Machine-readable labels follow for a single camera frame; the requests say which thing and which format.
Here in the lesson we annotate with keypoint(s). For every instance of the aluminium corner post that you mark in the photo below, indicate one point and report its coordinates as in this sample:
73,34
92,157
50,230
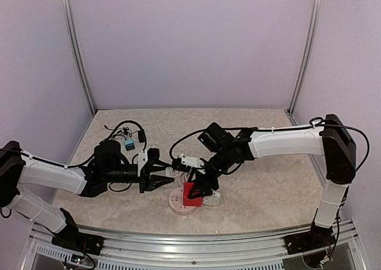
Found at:
77,55
305,59

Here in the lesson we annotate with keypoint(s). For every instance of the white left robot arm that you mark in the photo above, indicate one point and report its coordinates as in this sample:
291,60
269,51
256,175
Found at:
107,165

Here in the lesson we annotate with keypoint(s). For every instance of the aluminium table frame rail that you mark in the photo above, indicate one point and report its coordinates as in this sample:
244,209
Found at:
261,250

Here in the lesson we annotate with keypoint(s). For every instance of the white flat plug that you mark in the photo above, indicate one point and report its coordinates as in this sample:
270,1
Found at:
212,200

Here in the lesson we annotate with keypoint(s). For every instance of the pink round power strip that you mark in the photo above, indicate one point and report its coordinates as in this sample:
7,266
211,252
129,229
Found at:
175,201

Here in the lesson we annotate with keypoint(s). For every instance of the red cube socket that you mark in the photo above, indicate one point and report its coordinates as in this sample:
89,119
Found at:
191,197

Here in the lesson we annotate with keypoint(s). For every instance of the white USB charger plug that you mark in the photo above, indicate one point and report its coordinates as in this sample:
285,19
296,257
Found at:
169,172

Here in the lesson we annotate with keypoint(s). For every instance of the teal USB charger plug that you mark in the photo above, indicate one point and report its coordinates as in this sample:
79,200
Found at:
129,144

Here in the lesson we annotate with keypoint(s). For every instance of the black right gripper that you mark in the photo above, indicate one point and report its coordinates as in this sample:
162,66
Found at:
200,182

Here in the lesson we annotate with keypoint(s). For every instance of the right aluminium corner post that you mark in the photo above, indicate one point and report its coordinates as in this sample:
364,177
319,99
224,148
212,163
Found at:
305,59

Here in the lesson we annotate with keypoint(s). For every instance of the black power adapter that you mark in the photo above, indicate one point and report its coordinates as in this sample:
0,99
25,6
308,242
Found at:
141,136

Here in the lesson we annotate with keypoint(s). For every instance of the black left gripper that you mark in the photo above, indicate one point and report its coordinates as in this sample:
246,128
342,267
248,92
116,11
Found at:
149,180

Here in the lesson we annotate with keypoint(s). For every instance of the left aluminium corner post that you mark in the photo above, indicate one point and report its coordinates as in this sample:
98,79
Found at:
77,55

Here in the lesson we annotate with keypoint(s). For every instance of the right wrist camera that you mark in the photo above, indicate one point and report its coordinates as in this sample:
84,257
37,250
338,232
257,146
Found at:
185,163

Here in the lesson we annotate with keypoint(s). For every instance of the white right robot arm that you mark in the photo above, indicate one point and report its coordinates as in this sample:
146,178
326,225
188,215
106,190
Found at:
326,137

